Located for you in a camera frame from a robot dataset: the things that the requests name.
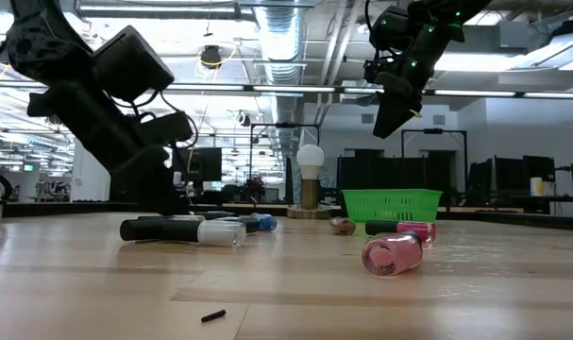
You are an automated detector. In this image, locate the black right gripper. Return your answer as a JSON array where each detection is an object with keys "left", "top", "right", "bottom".
[{"left": 363, "top": 59, "right": 424, "bottom": 140}]

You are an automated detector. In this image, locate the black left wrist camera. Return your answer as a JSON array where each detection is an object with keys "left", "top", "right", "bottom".
[{"left": 142, "top": 110, "right": 194, "bottom": 144}]

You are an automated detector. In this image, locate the silver ventilation duct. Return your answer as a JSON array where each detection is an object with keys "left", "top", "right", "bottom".
[{"left": 253, "top": 0, "right": 307, "bottom": 125}]

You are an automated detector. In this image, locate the white bulb lamp brass base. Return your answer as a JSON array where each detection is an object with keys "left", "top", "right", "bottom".
[{"left": 286, "top": 144, "right": 332, "bottom": 220}]

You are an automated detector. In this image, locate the black overhead camera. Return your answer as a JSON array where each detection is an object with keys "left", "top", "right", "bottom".
[{"left": 199, "top": 44, "right": 224, "bottom": 70}]

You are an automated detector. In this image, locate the black background frame stand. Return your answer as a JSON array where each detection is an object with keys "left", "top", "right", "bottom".
[
  {"left": 249, "top": 122, "right": 321, "bottom": 205},
  {"left": 400, "top": 127, "right": 469, "bottom": 196}
]

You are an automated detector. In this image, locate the dark computer monitor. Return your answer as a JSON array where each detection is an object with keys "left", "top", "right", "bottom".
[{"left": 184, "top": 146, "right": 224, "bottom": 184}]

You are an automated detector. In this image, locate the light pink nail polish bottle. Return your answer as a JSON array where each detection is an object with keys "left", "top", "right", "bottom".
[{"left": 361, "top": 230, "right": 425, "bottom": 278}]

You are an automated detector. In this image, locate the white nail polish bottle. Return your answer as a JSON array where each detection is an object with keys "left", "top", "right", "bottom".
[{"left": 119, "top": 218, "right": 247, "bottom": 247}]

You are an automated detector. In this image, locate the grey nail polish bottle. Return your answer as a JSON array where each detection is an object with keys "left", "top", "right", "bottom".
[{"left": 219, "top": 214, "right": 261, "bottom": 234}]

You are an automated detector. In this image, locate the blue capped marker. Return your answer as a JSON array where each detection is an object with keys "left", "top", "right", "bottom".
[{"left": 252, "top": 212, "right": 278, "bottom": 233}]

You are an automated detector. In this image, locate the green plastic basket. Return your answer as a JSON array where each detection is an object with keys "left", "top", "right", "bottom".
[{"left": 341, "top": 188, "right": 444, "bottom": 224}]

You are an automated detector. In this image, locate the dark pink nail polish bottle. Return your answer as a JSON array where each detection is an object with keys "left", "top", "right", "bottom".
[{"left": 364, "top": 219, "right": 438, "bottom": 250}]

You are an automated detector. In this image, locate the taupe nail polish bottle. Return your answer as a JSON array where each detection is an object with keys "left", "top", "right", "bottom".
[{"left": 330, "top": 216, "right": 358, "bottom": 236}]

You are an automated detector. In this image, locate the dark monitor row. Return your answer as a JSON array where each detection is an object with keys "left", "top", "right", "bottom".
[{"left": 468, "top": 154, "right": 557, "bottom": 196}]

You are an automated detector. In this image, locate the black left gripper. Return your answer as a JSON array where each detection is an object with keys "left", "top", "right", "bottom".
[{"left": 109, "top": 145, "right": 189, "bottom": 216}]

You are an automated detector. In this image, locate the ceiling light strip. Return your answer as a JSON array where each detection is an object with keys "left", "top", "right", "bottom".
[
  {"left": 521, "top": 91, "right": 573, "bottom": 100},
  {"left": 431, "top": 89, "right": 518, "bottom": 98},
  {"left": 165, "top": 83, "right": 338, "bottom": 94}
]

